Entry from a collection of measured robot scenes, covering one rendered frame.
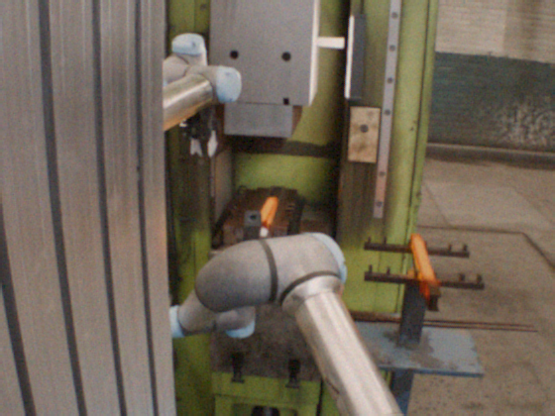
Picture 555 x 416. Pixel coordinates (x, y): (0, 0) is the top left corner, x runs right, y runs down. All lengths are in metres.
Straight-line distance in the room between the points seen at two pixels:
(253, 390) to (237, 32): 1.17
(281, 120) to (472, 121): 6.37
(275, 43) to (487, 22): 6.37
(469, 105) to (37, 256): 7.56
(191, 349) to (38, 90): 1.83
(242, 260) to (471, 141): 7.08
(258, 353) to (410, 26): 1.15
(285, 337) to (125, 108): 1.43
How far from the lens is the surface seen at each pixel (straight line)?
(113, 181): 0.37
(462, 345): 1.64
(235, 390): 1.91
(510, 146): 8.05
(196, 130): 1.37
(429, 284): 1.30
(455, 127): 7.78
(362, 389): 0.82
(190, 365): 2.14
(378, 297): 1.91
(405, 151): 1.73
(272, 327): 1.74
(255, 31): 1.56
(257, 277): 0.90
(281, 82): 1.55
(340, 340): 0.85
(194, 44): 1.25
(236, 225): 1.68
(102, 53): 0.36
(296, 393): 1.88
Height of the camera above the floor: 1.57
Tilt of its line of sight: 18 degrees down
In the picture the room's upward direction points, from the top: 2 degrees clockwise
